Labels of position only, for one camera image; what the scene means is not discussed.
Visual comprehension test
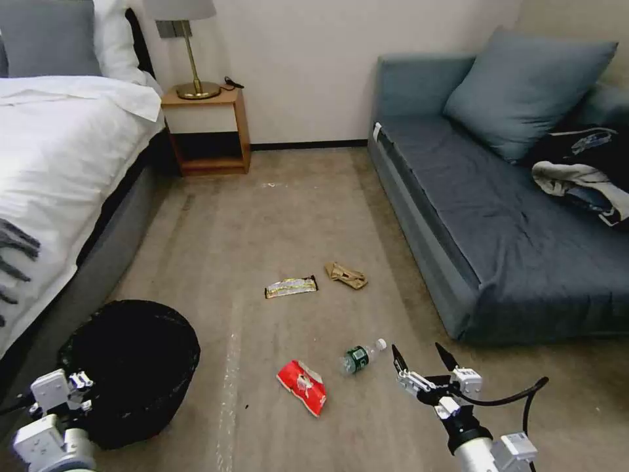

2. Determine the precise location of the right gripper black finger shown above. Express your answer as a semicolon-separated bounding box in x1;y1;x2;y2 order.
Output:
435;342;483;395
392;344;429;395

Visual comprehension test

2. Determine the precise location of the trash bin with black bag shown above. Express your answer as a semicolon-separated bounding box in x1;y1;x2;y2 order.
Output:
57;299;202;451

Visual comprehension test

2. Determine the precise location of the clear plastic bottle green label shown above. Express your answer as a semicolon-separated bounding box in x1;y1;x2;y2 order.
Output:
337;338;389;378

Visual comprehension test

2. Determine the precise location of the red snack wrapper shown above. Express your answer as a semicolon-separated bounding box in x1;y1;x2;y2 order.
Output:
275;359;328;420

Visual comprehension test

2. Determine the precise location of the crumpled brown paper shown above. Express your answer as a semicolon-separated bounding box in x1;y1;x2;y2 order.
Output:
324;261;370;292

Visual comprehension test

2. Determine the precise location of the silver snack bar wrapper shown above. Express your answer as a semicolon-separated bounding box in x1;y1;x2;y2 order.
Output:
263;275;320;300

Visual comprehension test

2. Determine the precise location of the grey fringed blanket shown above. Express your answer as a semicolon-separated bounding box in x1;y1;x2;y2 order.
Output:
0;218;42;328

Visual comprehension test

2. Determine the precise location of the blue-grey sofa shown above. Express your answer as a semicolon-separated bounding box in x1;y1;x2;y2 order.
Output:
367;52;629;348

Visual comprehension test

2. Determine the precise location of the white bed duvet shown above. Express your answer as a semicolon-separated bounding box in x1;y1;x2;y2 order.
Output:
0;76;166;355

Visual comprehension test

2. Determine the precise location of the black and white clothing pile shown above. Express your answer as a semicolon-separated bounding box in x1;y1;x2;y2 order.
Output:
531;126;629;229

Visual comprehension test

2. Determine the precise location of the black baseboard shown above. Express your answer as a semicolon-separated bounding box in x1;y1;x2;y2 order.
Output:
250;139;370;152

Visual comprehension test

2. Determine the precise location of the blue-grey cushion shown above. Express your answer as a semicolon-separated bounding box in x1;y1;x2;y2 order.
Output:
442;25;620;165

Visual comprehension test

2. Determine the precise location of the wooden nightstand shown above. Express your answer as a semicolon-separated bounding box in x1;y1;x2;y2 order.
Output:
161;87;252;178

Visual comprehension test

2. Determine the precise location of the brass table lamp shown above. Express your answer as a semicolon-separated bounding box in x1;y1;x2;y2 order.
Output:
143;0;223;101

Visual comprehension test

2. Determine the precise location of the white pillow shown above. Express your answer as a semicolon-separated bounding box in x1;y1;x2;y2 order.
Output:
92;0;164;97

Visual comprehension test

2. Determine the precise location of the dark headboard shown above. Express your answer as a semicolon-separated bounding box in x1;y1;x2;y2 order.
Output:
124;7;158;81

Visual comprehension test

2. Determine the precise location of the grey pillow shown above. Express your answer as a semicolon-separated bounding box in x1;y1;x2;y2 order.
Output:
0;0;102;79

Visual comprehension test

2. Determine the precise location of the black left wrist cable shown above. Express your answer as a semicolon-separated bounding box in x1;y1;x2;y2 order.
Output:
0;392;36;415

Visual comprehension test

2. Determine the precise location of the grey upholstered bed frame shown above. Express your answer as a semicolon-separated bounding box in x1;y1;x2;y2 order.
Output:
0;131;172;412

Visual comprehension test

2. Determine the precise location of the grey wall switch panel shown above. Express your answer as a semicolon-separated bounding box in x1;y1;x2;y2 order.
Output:
155;20;193;39

